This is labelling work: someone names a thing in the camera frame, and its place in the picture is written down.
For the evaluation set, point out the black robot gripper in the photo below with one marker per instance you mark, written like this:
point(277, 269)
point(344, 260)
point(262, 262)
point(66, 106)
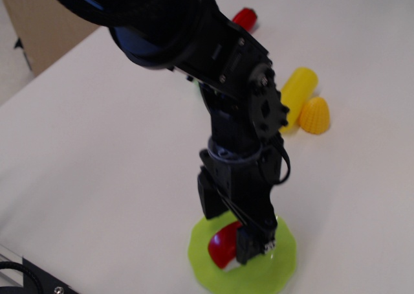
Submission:
point(243, 186)

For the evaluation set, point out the red toy sushi piece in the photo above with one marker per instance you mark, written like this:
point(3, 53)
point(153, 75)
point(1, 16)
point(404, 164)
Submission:
point(222, 246)

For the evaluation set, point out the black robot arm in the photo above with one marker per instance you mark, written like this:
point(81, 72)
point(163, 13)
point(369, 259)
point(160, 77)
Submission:
point(245, 151)

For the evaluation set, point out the green plastic plate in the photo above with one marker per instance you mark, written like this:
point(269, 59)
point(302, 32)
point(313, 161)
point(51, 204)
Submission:
point(266, 273)

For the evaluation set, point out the yellow toy corn piece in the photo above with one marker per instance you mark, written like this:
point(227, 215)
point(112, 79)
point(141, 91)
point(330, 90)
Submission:
point(315, 116)

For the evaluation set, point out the green toy cabbage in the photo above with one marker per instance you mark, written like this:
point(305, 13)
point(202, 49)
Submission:
point(197, 90)

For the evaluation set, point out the yellow mustard squeeze bottle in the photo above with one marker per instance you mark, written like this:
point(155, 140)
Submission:
point(296, 91)

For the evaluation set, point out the red toy chili pepper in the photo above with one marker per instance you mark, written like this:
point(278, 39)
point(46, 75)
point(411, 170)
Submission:
point(246, 18)

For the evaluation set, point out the black corner bracket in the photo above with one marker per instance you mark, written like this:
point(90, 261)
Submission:
point(49, 283)

